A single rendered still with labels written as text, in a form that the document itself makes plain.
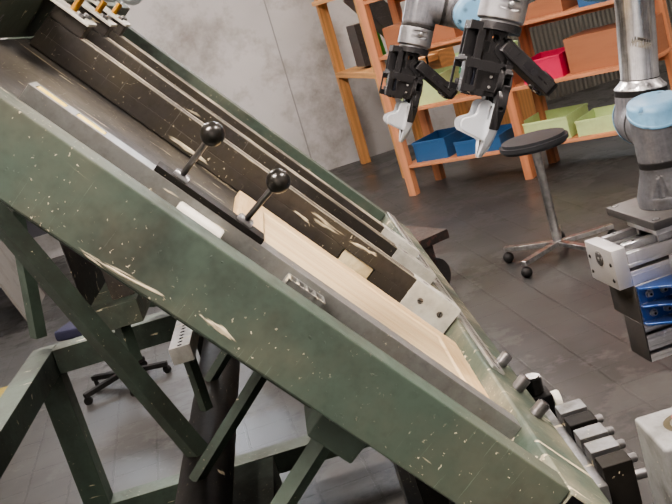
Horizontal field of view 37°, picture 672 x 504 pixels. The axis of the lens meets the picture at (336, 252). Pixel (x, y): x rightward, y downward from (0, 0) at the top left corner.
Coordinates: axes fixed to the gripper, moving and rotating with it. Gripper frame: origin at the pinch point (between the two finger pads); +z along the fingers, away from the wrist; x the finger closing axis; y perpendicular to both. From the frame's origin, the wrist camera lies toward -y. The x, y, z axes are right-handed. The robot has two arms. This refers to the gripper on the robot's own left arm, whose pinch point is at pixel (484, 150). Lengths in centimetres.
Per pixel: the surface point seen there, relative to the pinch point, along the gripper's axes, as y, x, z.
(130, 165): 55, 2, 12
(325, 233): 13, -55, 26
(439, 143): -163, -613, 20
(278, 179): 33.0, 8.6, 9.8
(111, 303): 57, -129, 67
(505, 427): -12.1, 5.9, 43.7
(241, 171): 33, -56, 16
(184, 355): 38, -64, 60
